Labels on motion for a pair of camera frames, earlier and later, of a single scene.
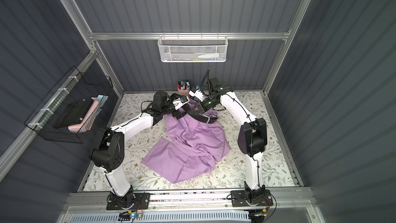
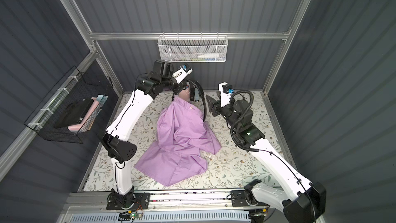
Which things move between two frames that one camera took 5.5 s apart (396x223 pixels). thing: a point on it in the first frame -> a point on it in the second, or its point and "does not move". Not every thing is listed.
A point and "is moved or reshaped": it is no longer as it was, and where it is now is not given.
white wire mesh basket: x=192 y=48 does not move
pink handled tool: x=77 y=128 does not move
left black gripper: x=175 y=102 -> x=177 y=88
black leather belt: x=188 y=111 is moved or reshaped
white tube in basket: x=210 y=56 does not move
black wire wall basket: x=66 y=114 does not move
